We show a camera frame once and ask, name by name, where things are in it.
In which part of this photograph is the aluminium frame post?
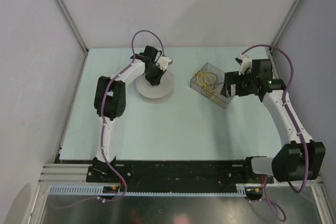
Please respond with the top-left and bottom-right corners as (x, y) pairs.
(54, 0), (88, 54)
(271, 0), (304, 46)

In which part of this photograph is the white plastic spool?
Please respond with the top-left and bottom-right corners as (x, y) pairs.
(135, 71), (174, 99)

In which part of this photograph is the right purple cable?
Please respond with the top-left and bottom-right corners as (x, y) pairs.
(240, 44), (308, 222)

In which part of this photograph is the yellow cable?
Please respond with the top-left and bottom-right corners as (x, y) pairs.
(196, 70), (226, 104)

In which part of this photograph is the left aluminium frame post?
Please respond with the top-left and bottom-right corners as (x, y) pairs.
(54, 0), (88, 54)

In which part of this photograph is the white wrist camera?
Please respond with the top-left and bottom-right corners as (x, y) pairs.
(235, 54), (252, 75)
(157, 56), (173, 71)

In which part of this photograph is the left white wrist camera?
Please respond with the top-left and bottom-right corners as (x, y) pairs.
(157, 56), (173, 71)

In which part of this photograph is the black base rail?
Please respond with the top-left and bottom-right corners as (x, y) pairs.
(86, 159), (264, 194)

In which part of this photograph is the white slotted cable duct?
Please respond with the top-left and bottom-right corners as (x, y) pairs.
(48, 183), (249, 197)

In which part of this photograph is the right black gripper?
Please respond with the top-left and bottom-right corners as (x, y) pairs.
(220, 70), (258, 98)

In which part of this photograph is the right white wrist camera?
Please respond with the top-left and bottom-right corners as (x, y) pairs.
(235, 54), (252, 75)

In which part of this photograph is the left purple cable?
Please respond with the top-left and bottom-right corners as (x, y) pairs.
(51, 30), (165, 209)

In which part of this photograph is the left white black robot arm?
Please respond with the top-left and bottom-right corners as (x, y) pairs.
(92, 46), (173, 182)

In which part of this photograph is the right aluminium frame post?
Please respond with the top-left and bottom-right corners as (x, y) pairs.
(271, 0), (304, 46)

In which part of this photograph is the clear plastic box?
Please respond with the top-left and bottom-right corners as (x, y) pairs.
(190, 62), (235, 109)

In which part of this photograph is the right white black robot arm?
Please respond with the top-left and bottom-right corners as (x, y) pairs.
(221, 55), (326, 183)

